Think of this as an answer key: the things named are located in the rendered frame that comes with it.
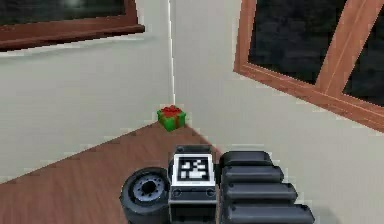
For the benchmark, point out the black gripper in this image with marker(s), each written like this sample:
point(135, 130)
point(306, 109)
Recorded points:
point(146, 195)

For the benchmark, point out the green gift box red ribbon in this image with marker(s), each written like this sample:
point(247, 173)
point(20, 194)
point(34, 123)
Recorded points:
point(171, 118)

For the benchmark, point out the brown framed window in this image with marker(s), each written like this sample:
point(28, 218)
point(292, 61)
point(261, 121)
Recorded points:
point(63, 20)
point(310, 50)

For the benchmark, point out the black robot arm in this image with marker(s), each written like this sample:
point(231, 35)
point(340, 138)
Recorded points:
point(253, 193)

